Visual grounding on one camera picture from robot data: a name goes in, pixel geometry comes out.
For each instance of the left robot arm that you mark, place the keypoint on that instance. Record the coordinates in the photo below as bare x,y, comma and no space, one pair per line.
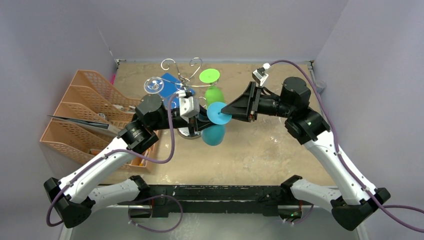
76,196

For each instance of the blue square mat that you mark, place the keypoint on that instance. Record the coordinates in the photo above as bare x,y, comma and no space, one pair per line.
170,86

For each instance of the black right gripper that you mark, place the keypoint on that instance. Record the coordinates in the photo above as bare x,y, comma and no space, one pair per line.
252,105

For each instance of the chrome wine glass rack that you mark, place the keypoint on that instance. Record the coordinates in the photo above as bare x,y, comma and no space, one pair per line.
183,83

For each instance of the green plastic wine glass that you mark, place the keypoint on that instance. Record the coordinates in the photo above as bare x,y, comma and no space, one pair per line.
213,94

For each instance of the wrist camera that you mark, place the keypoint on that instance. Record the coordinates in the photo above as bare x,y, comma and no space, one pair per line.
188,104
260,75

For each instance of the clear wine glass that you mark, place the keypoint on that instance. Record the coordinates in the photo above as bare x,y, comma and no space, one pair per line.
276,137
154,85

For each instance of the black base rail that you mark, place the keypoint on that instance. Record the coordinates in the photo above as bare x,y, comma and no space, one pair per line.
266,200

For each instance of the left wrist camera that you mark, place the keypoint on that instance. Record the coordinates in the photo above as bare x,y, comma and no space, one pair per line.
188,104

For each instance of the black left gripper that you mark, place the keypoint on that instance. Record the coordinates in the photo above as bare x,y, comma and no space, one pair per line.
197,124

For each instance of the orange plastic desk organizer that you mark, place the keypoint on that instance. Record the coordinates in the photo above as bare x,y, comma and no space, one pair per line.
88,117

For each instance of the blue plastic wine glass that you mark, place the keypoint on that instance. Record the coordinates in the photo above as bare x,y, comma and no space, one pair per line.
214,135

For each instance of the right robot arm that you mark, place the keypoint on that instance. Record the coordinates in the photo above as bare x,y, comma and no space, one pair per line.
355,198

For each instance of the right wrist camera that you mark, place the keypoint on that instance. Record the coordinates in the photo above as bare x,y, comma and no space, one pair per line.
260,75

